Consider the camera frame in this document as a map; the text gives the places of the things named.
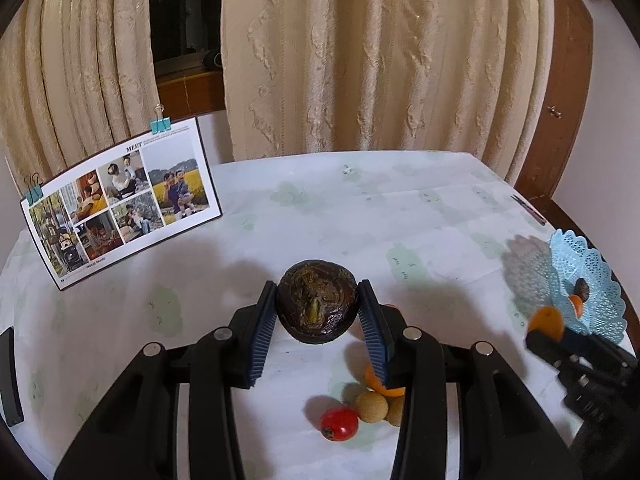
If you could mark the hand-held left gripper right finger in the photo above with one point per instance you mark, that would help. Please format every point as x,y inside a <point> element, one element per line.
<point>374,340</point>

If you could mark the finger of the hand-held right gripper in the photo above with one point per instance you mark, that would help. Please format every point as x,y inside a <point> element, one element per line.
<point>542,346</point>

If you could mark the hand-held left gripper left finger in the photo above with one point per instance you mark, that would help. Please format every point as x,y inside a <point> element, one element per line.
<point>260,340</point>

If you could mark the dark purple mangosteen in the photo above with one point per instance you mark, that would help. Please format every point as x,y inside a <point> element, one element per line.
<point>582,287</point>
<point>317,300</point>

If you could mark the light blue lattice basket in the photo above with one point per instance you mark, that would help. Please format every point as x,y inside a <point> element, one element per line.
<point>570,260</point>

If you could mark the red tomato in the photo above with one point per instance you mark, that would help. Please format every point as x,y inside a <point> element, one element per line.
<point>339,423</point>

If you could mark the tan longan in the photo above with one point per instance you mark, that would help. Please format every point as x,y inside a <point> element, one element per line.
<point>396,411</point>
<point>372,406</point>
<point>351,393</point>

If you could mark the white printed tablecloth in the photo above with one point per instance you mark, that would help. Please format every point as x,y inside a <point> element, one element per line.
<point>310,210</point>

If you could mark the photo collage card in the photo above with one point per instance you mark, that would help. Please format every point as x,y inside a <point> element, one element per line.
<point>125,200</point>

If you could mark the metal door knob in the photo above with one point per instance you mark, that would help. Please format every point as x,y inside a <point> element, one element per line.
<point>554,110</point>

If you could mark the blue binder clip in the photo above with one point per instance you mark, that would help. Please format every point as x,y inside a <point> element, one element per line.
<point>160,122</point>
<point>29,191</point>
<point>38,189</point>

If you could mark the black rectangular device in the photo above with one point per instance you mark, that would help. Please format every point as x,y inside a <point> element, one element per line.
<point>10,375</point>

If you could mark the wooden window sill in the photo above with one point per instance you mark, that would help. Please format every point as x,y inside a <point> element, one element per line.
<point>190,92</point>

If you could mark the wide beige curtain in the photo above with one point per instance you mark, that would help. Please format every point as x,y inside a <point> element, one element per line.
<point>375,60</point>

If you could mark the dark rounded object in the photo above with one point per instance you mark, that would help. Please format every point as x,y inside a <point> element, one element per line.
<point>212,60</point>

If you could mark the wooden door panel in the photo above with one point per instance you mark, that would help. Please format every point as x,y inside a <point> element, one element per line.
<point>560,60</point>

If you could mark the narrow beige curtain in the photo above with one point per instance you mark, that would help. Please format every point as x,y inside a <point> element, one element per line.
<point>75,60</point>

